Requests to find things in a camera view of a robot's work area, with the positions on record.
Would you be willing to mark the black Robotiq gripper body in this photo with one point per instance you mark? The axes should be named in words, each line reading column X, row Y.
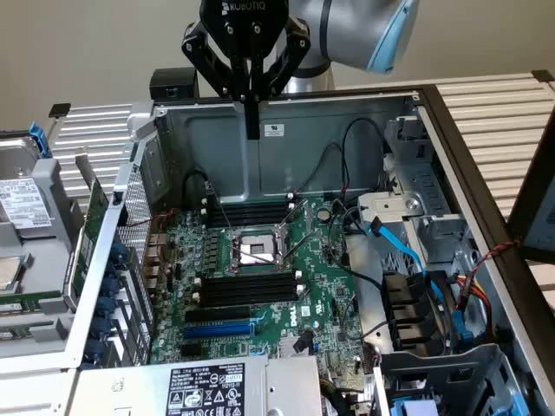
column 245, row 17

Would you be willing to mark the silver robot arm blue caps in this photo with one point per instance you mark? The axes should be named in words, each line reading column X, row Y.
column 347, row 34

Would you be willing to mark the black RAM slot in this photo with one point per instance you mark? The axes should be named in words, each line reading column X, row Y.
column 247, row 294
column 247, row 280
column 247, row 287
column 251, row 220
column 251, row 215
column 247, row 300
column 251, row 203
column 251, row 209

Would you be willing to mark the black adapter box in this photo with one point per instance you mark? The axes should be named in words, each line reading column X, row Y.
column 173, row 84

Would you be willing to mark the white case sticker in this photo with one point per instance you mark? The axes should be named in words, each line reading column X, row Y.
column 272, row 129

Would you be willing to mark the open grey PC case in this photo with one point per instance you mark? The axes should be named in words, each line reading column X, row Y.
column 364, row 164

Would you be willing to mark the black table end cap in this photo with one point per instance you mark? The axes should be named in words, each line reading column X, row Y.
column 544, row 76
column 60, row 110

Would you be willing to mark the thin metal locking lever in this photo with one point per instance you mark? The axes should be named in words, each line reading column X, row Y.
column 221, row 207
column 298, row 248

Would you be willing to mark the round coin battery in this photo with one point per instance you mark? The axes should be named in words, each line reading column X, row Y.
column 322, row 213

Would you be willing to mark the green graphics card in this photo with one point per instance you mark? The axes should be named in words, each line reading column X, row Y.
column 93, row 216

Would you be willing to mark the metal CPU socket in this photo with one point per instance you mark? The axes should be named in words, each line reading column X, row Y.
column 256, row 251

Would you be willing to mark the blue slot retention clip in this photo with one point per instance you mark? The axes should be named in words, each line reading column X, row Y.
column 112, row 286
column 94, row 350
column 120, row 253
column 100, row 327
column 106, row 307

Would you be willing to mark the green Dell motherboard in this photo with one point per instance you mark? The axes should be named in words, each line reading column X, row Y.
column 321, row 277

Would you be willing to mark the silver hard disk white label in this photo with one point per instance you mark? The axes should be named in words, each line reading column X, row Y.
column 21, row 195

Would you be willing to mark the long black expansion slot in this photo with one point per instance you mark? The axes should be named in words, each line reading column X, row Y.
column 217, row 314

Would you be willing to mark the grey parts rack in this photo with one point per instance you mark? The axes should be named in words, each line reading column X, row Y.
column 43, row 268

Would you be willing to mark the black plastic fan shroud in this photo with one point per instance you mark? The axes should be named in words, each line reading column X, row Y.
column 407, row 299

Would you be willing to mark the blue expansion slot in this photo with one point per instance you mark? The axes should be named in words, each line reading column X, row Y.
column 217, row 331

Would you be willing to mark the silver CPU chip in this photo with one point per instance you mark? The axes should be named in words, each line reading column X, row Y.
column 8, row 273

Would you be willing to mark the silver chipset heatsink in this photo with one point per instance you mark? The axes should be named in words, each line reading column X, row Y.
column 286, row 346

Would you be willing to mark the short black expansion slot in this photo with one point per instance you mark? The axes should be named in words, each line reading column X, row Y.
column 193, row 351

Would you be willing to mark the dark framed monitor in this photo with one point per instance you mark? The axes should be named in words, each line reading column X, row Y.
column 542, row 225

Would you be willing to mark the blue plastic latch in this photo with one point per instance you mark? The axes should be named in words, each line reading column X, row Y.
column 463, row 329

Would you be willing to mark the grey power supply with label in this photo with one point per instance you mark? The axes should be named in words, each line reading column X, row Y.
column 130, row 390

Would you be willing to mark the grey metal drive cage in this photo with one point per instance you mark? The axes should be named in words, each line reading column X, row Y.
column 433, row 372

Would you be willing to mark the metal socket cover frame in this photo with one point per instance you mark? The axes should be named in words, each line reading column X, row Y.
column 282, row 226

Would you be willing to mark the silver disk bay bracket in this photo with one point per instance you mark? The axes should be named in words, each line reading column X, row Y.
column 390, row 206

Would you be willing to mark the blue disk carrier bracket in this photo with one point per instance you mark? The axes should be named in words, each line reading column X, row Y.
column 40, row 138

